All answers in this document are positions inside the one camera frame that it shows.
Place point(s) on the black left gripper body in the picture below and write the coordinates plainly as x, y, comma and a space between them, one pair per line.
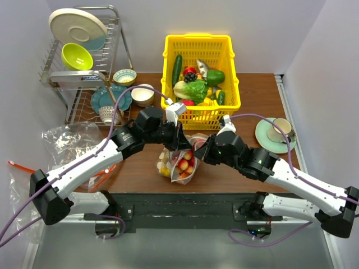
170, 135

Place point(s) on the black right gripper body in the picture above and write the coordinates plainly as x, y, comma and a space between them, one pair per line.
211, 154

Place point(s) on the clear white-dotted zip bag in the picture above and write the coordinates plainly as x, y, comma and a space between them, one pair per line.
180, 166

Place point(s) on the yellow bell pepper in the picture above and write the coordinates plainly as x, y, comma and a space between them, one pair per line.
164, 164

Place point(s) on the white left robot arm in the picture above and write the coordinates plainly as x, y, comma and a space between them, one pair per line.
53, 193

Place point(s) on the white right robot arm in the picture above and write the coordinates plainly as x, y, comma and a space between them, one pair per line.
334, 208

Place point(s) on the crumpled clear plastic bag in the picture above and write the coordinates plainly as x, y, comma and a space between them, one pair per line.
68, 142

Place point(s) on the red apple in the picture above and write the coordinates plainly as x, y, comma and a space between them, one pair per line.
187, 102

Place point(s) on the mint green saucer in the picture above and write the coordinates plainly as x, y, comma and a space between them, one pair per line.
264, 142

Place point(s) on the white cream bowl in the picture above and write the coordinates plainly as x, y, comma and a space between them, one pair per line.
142, 96

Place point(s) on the green lettuce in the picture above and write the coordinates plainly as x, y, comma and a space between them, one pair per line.
194, 90

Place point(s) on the small green cucumber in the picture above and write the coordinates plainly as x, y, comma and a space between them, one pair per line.
220, 97

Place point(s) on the black grape bunch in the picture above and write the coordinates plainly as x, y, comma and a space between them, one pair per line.
190, 77

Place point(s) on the red pomegranate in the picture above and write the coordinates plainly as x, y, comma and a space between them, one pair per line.
189, 70

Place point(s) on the patterned white bowl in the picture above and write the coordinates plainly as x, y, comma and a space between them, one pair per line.
106, 115

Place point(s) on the yellow plastic basket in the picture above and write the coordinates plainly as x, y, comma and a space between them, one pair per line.
217, 52

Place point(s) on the green bell pepper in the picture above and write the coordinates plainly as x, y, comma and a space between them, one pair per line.
215, 77

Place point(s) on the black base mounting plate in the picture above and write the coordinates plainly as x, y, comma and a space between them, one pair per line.
218, 211

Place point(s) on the dark green cucumber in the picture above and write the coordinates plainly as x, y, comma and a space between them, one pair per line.
176, 71

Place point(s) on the grey toy fish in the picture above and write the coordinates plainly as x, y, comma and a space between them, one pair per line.
203, 68

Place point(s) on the teal patterned small bowl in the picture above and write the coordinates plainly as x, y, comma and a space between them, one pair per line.
124, 77

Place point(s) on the teal scalloped plate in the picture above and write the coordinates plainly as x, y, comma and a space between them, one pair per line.
102, 98

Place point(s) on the metal dish rack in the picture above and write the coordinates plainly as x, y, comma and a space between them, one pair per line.
75, 88

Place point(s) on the lime green bowl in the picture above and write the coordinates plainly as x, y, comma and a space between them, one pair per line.
76, 58

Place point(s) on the large cream blue plate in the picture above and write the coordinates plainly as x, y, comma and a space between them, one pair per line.
72, 25

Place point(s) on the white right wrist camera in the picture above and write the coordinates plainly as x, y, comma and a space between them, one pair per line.
226, 124

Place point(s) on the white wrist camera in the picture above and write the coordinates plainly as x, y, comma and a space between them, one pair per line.
226, 124
174, 110

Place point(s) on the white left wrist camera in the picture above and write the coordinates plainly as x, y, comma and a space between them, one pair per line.
174, 110

